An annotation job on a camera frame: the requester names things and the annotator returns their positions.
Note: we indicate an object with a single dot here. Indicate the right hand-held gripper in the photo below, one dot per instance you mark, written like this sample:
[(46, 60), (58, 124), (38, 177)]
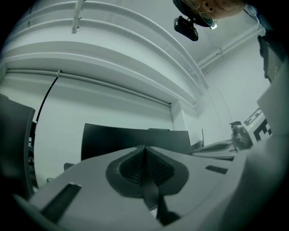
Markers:
[(274, 108)]

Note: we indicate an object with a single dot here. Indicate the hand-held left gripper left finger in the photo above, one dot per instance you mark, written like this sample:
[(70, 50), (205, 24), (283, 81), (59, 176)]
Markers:
[(126, 173)]

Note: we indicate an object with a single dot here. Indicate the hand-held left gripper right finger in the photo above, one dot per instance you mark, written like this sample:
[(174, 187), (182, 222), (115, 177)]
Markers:
[(164, 171)]

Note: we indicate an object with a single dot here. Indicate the black curved computer monitor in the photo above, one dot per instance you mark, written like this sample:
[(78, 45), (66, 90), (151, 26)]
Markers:
[(13, 144)]

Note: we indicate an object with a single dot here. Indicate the thin black antenna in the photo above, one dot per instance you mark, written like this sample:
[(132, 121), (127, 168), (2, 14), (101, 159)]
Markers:
[(202, 136)]

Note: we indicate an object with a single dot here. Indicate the dark flat panel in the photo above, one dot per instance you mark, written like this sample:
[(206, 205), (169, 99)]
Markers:
[(271, 58)]

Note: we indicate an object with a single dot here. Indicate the clear eyeglasses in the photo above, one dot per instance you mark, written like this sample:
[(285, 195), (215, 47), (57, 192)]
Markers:
[(206, 17)]

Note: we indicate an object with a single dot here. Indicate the person's face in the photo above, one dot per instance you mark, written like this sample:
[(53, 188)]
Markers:
[(222, 7)]

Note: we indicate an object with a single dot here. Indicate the white vertical conduit pipe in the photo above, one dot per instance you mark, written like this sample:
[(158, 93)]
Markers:
[(76, 15)]

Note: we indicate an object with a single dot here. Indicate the fisheye camera on right gripper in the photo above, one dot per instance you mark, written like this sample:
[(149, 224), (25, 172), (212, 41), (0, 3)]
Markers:
[(241, 136)]

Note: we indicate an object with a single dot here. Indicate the white wall conduit pipes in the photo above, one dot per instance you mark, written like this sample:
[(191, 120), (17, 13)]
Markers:
[(225, 52)]

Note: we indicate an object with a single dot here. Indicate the black head-worn camera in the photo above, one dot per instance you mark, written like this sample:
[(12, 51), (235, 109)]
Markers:
[(185, 28)]

